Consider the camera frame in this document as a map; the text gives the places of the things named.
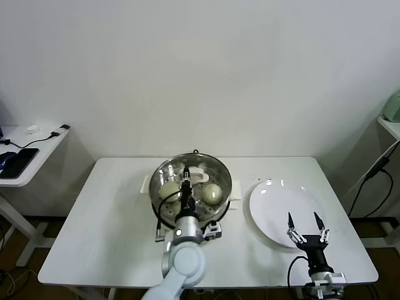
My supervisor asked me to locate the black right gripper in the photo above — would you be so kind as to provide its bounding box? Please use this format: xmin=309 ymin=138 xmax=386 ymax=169
xmin=286 ymin=211 xmax=333 ymax=275

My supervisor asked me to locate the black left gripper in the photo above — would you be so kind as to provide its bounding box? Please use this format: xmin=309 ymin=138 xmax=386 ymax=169
xmin=177 ymin=167 xmax=198 ymax=220

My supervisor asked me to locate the white steamed baozi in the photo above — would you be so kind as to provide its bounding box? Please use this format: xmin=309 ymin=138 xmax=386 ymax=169
xmin=202 ymin=183 xmax=223 ymax=206
xmin=159 ymin=182 xmax=182 ymax=203

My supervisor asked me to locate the stainless steel steamer basket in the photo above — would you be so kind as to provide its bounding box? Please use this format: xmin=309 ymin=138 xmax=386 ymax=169
xmin=140 ymin=152 xmax=243 ymax=231

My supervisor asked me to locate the white round plate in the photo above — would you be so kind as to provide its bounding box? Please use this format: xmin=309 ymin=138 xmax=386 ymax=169
xmin=249 ymin=179 xmax=326 ymax=250

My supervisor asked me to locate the white side shelf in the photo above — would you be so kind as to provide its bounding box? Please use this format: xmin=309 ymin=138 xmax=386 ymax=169
xmin=376 ymin=115 xmax=400 ymax=248

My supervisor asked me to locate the white side desk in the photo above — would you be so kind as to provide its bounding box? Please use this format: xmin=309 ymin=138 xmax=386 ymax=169
xmin=0 ymin=124 xmax=71 ymax=268

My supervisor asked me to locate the pale green appliance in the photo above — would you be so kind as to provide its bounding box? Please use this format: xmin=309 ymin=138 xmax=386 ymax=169
xmin=381 ymin=89 xmax=400 ymax=123

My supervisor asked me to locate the black smartphone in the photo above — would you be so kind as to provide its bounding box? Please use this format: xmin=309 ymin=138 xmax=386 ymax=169
xmin=0 ymin=147 xmax=39 ymax=179

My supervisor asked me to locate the blue computer mouse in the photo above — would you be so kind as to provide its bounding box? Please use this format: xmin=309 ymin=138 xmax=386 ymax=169
xmin=0 ymin=152 xmax=16 ymax=171

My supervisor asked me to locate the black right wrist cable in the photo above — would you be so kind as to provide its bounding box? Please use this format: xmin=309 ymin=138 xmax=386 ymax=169
xmin=286 ymin=255 xmax=311 ymax=289

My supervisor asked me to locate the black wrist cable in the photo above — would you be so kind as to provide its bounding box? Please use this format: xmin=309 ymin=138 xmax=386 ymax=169
xmin=286 ymin=255 xmax=311 ymax=289
xmin=155 ymin=192 xmax=185 ymax=244

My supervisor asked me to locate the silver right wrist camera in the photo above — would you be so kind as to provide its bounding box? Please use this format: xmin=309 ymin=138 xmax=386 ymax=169
xmin=306 ymin=271 xmax=348 ymax=292

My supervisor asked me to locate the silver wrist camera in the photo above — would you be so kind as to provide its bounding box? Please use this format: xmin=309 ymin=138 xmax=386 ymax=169
xmin=306 ymin=271 xmax=348 ymax=292
xmin=201 ymin=221 xmax=224 ymax=241

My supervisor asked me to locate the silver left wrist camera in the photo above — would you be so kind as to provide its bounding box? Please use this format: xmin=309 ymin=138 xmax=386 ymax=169
xmin=201 ymin=221 xmax=224 ymax=241

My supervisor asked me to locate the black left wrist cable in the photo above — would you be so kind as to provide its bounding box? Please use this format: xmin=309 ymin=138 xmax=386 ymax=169
xmin=155 ymin=192 xmax=185 ymax=244

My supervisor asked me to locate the black power adapter cable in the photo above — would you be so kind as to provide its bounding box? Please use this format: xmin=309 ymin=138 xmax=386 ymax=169
xmin=347 ymin=157 xmax=394 ymax=219

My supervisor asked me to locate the white hanging cable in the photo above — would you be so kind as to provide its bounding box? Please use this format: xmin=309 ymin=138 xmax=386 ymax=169
xmin=349 ymin=142 xmax=397 ymax=192

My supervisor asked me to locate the black charging cable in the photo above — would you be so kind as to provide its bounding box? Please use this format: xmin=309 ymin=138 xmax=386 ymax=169
xmin=0 ymin=131 xmax=61 ymax=150

